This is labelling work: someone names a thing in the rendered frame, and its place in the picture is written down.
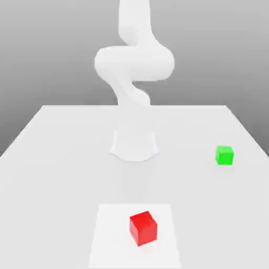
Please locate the small red cube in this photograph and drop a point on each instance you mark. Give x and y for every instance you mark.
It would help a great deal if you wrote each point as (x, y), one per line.
(143, 229)

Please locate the small green cube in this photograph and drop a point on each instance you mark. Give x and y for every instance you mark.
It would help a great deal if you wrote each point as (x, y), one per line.
(224, 155)

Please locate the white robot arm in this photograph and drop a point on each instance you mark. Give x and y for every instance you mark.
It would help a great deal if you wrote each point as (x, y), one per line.
(134, 63)

